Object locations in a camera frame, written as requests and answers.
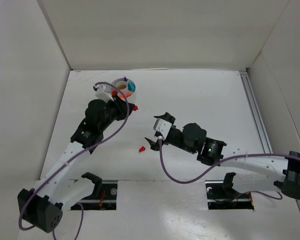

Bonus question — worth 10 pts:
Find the brown lego plate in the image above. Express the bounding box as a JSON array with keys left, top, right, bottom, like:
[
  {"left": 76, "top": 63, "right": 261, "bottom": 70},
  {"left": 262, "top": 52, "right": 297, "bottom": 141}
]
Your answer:
[{"left": 118, "top": 84, "right": 127, "bottom": 90}]

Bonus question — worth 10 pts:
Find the white round divided container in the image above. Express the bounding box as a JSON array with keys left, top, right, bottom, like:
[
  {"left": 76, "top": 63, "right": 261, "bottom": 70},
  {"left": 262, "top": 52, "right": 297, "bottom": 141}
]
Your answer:
[{"left": 112, "top": 77, "right": 137, "bottom": 104}]

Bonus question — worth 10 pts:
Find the purple cable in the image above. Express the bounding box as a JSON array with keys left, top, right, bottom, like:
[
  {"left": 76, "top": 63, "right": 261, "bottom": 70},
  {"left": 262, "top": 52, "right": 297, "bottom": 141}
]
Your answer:
[
  {"left": 17, "top": 81, "right": 130, "bottom": 240},
  {"left": 158, "top": 136, "right": 300, "bottom": 200}
]

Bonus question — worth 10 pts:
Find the aluminium rail right side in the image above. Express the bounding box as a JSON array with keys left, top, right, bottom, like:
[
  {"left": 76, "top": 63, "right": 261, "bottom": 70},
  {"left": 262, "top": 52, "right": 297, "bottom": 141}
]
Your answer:
[{"left": 239, "top": 70, "right": 273, "bottom": 153}]

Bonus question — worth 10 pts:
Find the orange lego brick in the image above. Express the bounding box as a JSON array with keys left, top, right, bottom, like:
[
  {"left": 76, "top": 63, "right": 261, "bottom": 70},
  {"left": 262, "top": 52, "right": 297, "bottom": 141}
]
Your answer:
[{"left": 117, "top": 91, "right": 133, "bottom": 99}]

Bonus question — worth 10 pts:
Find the long teal lego brick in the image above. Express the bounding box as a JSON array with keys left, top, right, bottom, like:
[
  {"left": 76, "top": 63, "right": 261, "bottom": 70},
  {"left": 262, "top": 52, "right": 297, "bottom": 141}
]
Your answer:
[{"left": 127, "top": 82, "right": 136, "bottom": 93}]

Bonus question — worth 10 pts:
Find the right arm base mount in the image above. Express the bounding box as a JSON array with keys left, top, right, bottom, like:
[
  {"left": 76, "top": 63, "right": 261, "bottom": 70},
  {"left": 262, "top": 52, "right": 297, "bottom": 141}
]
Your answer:
[{"left": 205, "top": 172, "right": 254, "bottom": 210}]

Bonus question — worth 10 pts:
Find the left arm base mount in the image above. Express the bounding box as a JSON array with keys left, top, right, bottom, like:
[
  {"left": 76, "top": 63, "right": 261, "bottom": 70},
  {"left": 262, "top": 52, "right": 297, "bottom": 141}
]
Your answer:
[{"left": 71, "top": 172, "right": 118, "bottom": 211}]

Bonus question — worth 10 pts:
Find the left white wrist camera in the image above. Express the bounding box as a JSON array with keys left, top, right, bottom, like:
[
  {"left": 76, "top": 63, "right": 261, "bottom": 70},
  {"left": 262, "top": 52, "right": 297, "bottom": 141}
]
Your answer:
[{"left": 93, "top": 84, "right": 114, "bottom": 103}]

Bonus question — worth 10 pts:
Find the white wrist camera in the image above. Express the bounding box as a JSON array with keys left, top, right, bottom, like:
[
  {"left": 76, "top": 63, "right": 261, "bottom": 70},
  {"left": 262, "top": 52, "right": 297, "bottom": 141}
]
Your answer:
[
  {"left": 93, "top": 84, "right": 114, "bottom": 103},
  {"left": 153, "top": 118, "right": 173, "bottom": 140}
]

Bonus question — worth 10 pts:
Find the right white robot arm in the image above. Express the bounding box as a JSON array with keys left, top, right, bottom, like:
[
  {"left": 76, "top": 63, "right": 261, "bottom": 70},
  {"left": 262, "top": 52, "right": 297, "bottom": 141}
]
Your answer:
[{"left": 147, "top": 112, "right": 300, "bottom": 200}]

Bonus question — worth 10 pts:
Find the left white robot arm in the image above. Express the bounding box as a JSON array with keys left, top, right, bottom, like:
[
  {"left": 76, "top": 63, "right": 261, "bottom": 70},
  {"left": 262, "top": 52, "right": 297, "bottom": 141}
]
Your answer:
[{"left": 17, "top": 96, "right": 136, "bottom": 233}]

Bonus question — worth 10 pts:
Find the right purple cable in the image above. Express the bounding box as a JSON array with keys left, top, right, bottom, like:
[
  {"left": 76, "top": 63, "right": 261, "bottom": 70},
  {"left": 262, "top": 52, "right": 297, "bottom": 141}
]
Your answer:
[{"left": 158, "top": 136, "right": 300, "bottom": 200}]

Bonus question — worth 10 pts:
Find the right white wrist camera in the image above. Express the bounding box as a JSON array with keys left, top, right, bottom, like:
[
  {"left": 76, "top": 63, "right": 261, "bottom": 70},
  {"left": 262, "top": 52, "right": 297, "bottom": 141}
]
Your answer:
[{"left": 153, "top": 118, "right": 173, "bottom": 140}]

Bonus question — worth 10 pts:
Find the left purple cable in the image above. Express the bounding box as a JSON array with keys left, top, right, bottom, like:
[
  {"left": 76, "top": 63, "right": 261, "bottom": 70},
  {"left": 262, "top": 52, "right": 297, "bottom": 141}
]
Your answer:
[{"left": 17, "top": 81, "right": 130, "bottom": 240}]

